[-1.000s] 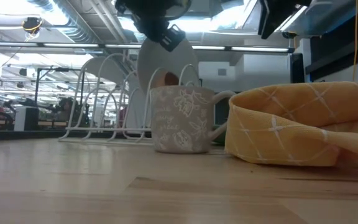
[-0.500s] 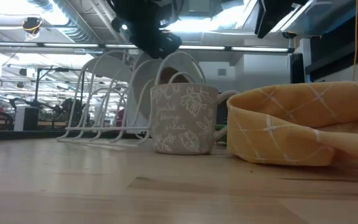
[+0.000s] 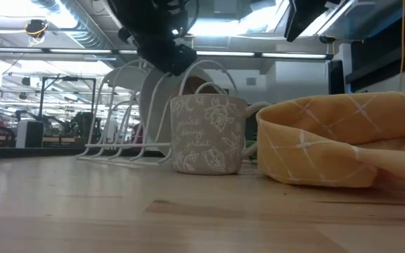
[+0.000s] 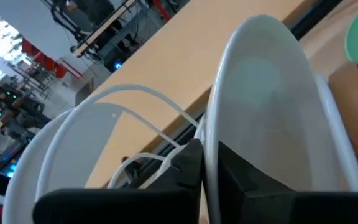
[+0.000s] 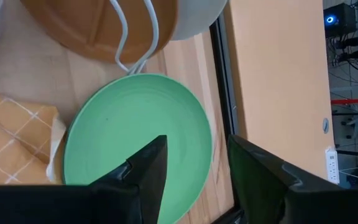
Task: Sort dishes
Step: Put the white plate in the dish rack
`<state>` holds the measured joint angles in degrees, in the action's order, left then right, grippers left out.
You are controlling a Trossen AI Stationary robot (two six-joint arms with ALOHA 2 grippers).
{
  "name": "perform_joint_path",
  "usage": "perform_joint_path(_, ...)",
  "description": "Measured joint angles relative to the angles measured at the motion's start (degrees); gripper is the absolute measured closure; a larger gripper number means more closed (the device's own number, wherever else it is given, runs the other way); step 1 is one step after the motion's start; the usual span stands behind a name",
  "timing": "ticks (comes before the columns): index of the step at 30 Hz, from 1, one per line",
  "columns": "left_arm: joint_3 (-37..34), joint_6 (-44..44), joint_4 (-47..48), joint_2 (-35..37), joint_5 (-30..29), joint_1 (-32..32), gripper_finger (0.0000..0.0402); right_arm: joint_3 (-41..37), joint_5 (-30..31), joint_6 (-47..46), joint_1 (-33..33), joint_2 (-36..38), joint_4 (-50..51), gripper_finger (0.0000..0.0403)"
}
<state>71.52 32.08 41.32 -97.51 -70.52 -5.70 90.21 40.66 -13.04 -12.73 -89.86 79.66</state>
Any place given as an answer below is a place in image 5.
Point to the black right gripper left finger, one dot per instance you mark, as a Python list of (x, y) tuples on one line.
[(141, 189)]

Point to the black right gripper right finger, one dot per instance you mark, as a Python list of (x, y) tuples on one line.
[(275, 193)]

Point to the light green plate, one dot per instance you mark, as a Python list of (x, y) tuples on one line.
[(129, 115)]

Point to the brown plate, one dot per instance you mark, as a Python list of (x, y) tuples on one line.
[(89, 25)]

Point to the white plate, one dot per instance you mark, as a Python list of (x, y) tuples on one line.
[(197, 17)]

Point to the white power strip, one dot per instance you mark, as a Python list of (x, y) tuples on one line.
[(332, 166)]

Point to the round grey desk grommet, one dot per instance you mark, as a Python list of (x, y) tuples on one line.
[(325, 125)]

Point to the beige desk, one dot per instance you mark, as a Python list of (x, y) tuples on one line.
[(275, 77)]

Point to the red bar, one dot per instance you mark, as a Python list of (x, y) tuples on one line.
[(351, 101)]

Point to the yellow checked cloth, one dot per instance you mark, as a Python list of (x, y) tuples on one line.
[(11, 140)]

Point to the black box with blue light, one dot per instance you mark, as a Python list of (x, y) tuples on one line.
[(337, 20)]

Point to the black aluminium table frame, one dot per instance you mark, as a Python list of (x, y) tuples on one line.
[(222, 93)]

